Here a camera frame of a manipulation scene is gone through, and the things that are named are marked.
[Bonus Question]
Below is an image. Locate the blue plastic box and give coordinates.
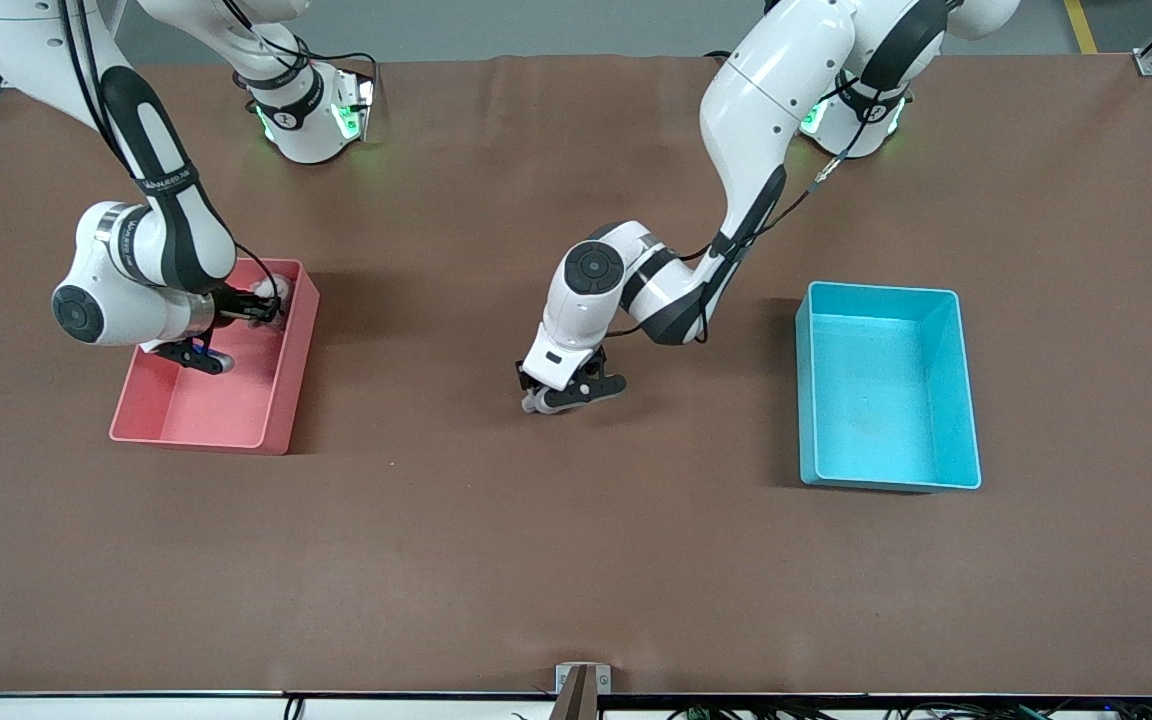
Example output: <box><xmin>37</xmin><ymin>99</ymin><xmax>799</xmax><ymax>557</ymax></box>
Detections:
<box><xmin>795</xmin><ymin>280</ymin><xmax>983</xmax><ymax>493</ymax></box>

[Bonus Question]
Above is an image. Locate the white table edge rail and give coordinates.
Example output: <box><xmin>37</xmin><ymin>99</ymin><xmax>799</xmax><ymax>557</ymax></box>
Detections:
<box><xmin>0</xmin><ymin>690</ymin><xmax>1152</xmax><ymax>720</ymax></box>

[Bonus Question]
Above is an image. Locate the metal table edge bracket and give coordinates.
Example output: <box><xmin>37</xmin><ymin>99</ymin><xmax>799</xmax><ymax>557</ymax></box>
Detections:
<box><xmin>555</xmin><ymin>662</ymin><xmax>613</xmax><ymax>720</ymax></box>

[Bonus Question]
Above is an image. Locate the pink plastic box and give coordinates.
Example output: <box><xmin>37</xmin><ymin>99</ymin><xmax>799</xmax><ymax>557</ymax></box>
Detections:
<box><xmin>109</xmin><ymin>255</ymin><xmax>321</xmax><ymax>456</ymax></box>

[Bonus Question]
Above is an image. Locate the brown table cover sheet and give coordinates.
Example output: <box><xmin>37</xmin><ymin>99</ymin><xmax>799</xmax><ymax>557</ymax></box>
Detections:
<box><xmin>0</xmin><ymin>52</ymin><xmax>1152</xmax><ymax>698</ymax></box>

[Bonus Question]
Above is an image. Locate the black right arm base cable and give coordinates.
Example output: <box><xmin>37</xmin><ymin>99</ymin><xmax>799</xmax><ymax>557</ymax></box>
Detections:
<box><xmin>221</xmin><ymin>0</ymin><xmax>380</xmax><ymax>99</ymax></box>

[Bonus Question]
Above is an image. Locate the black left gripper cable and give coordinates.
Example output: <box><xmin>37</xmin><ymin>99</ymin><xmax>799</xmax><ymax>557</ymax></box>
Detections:
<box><xmin>604</xmin><ymin>60</ymin><xmax>897</xmax><ymax>346</ymax></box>

